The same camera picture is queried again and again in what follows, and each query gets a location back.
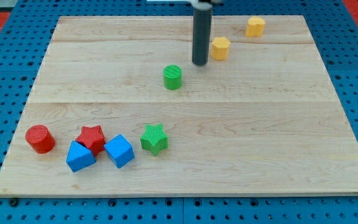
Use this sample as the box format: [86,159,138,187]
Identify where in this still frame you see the green cylinder block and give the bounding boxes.
[163,65,182,90]

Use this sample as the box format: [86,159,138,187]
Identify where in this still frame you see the yellow heart block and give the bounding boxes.
[245,16,265,37]

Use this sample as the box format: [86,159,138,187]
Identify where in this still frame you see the green star block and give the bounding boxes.
[140,124,168,156]

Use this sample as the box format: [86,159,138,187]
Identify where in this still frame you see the light wooden board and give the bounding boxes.
[0,16,358,198]

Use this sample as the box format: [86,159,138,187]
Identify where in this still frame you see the blue triangular prism block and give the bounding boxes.
[66,141,96,172]

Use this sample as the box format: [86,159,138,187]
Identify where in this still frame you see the red cylinder block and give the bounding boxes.
[25,124,55,154]

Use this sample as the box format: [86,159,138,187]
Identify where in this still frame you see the white rod mount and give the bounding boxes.
[188,0,223,9]

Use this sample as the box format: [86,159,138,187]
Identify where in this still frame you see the yellow hexagon block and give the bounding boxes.
[211,37,231,60]

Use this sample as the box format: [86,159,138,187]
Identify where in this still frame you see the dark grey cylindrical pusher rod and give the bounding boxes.
[192,4,213,66]

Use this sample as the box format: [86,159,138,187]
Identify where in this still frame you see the blue cube block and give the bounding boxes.
[104,134,135,169]

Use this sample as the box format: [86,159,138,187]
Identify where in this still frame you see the red star block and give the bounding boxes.
[75,125,106,156]

